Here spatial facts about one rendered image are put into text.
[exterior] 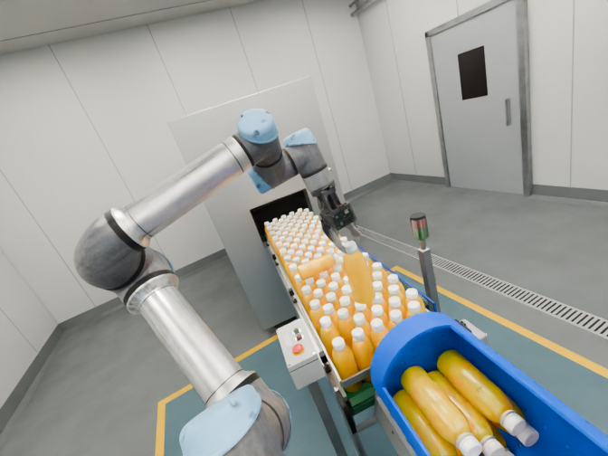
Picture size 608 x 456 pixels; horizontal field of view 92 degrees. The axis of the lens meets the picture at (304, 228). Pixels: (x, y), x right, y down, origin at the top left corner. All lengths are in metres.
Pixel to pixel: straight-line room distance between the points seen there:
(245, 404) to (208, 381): 0.17
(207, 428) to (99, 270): 0.35
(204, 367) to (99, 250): 0.28
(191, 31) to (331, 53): 2.19
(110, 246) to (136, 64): 4.43
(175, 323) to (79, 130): 4.42
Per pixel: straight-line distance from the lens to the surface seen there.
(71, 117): 4.97
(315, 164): 0.75
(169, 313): 0.67
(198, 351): 0.63
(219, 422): 0.46
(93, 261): 0.65
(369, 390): 1.13
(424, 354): 0.92
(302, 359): 1.00
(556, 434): 0.88
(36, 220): 5.17
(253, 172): 0.72
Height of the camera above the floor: 1.78
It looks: 21 degrees down
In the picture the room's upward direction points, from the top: 19 degrees counter-clockwise
